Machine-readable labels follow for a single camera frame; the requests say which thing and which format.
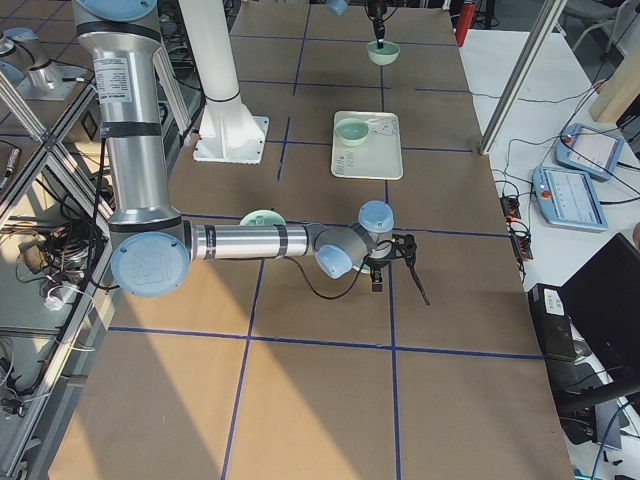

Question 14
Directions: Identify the far blue teach pendant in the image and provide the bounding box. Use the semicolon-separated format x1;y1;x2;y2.
555;123;624;181

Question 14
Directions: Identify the white serving tray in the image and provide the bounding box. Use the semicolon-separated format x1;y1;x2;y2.
330;111;404;180

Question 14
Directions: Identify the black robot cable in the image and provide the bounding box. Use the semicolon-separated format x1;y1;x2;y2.
287;254;371;302

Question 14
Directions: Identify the aluminium frame post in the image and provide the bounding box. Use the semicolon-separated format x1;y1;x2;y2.
479;0;567;155

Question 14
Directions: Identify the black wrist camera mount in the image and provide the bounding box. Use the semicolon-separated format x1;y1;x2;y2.
392;234;431;306

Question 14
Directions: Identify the blue teach pendant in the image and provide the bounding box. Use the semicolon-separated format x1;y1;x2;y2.
555;123;624;181
532;166;608;232

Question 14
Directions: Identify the orange terminal block strip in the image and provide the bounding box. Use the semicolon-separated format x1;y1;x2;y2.
500;195;533;262

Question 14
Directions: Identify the near blue teach pendant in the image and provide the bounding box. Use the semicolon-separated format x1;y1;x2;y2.
532;166;608;232

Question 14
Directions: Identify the green plate under arm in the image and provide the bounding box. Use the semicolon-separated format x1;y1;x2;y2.
240;209;286;226

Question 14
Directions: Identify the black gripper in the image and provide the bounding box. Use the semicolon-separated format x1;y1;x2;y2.
365;243;395;293

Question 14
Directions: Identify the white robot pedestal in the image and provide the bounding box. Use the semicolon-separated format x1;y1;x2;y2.
179;0;269;164

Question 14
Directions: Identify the green bowl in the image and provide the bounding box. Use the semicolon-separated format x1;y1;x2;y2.
367;41;400;66
334;117;369;147

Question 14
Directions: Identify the white plastic spoon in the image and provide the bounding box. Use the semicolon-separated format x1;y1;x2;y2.
366;118;394;128

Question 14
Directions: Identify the black computer monitor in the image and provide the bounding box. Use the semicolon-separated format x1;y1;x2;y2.
560;233;639;373

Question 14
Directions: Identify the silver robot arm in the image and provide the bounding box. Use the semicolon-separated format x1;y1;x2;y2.
73;1;399;298

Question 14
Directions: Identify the red fire extinguisher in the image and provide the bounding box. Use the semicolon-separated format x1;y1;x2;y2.
455;0;476;48

